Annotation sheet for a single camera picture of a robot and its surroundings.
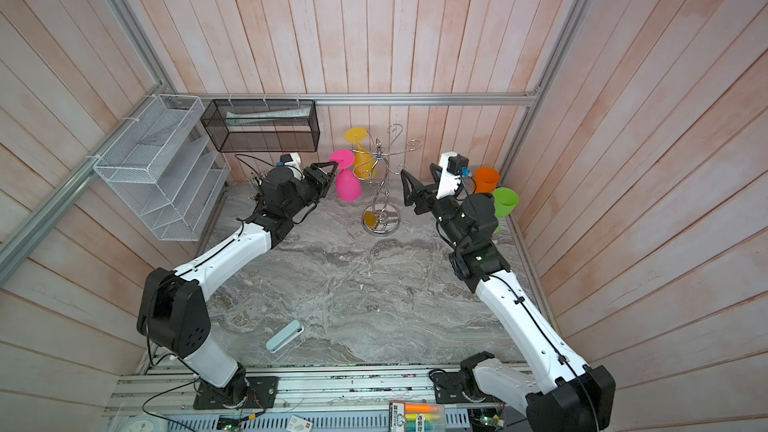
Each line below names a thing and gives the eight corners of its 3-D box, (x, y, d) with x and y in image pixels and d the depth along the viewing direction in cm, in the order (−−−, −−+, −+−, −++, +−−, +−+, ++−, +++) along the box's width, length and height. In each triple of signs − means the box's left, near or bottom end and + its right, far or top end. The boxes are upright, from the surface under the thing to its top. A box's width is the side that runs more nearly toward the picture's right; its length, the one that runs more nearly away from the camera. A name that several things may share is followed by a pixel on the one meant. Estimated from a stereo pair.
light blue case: (269, 348, 82) (264, 344, 79) (299, 322, 87) (296, 317, 84) (275, 357, 81) (270, 353, 78) (305, 330, 85) (302, 325, 82)
